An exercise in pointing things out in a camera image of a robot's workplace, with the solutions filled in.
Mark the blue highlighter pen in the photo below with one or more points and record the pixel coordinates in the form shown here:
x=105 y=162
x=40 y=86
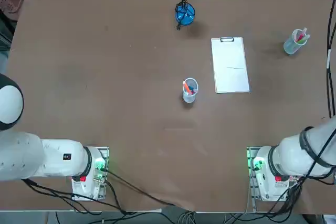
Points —
x=191 y=89

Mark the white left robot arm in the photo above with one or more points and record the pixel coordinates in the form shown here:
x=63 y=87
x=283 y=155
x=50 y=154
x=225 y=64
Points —
x=39 y=158

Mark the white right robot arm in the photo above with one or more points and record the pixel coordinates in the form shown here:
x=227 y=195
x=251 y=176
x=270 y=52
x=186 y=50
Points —
x=296 y=153

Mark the translucent pen cup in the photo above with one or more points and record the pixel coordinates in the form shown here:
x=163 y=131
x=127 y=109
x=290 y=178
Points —
x=189 y=98
x=290 y=47

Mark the orange highlighter pen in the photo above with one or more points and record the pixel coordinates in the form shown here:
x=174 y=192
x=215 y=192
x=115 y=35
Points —
x=186 y=85

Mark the green highlighter pen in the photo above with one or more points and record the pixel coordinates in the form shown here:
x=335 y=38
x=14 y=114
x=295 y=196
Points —
x=304 y=40

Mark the tan clipboard with metal clip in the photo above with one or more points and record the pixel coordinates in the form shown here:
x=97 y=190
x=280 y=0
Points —
x=230 y=90

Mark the white paper sheet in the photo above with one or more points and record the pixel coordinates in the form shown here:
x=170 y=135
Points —
x=229 y=64

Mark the pink clog shoe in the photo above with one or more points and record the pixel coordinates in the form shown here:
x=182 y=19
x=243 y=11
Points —
x=10 y=3

